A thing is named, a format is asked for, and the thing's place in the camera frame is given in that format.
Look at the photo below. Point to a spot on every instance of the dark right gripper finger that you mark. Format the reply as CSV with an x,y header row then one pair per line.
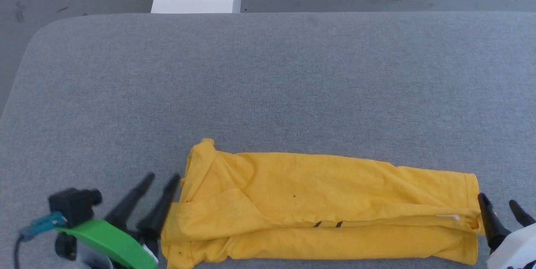
x,y
523,216
492,227

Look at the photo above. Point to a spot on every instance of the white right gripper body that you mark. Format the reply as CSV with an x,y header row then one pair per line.
x,y
517,250

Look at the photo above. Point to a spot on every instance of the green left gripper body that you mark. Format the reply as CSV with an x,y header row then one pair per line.
x,y
113,241

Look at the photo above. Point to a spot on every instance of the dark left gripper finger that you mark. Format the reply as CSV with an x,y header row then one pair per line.
x,y
159,214
130,206

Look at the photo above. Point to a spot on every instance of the yellow tiger face t-shirt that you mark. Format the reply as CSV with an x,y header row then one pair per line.
x,y
314,202

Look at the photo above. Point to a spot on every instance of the grey fabric sofa seat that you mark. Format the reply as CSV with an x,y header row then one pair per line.
x,y
268,84

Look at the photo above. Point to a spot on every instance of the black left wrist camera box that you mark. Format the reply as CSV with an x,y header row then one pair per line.
x,y
73,206

